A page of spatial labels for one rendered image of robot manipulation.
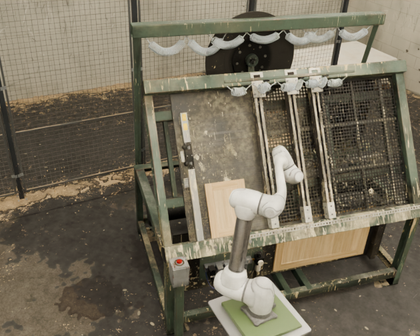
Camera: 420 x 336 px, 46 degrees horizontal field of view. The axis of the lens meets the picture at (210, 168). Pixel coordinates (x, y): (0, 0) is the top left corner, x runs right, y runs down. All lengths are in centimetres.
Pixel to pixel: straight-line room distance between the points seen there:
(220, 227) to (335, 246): 127
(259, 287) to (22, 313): 220
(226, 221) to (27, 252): 219
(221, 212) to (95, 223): 196
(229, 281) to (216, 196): 76
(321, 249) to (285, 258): 34
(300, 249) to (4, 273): 268
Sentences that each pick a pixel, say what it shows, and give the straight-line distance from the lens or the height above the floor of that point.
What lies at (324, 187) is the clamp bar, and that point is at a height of 112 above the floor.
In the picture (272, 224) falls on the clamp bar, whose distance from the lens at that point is 377.
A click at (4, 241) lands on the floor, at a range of 530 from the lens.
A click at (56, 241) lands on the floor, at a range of 516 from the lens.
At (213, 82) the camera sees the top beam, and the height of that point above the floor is 188.
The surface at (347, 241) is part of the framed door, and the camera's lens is 458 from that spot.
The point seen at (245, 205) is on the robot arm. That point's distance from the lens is 292.
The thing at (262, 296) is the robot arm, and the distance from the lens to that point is 316.
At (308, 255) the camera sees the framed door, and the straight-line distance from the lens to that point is 445.
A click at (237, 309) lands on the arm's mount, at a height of 78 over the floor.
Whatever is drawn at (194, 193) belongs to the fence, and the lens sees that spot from 360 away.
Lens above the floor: 328
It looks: 32 degrees down
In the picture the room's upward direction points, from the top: 3 degrees clockwise
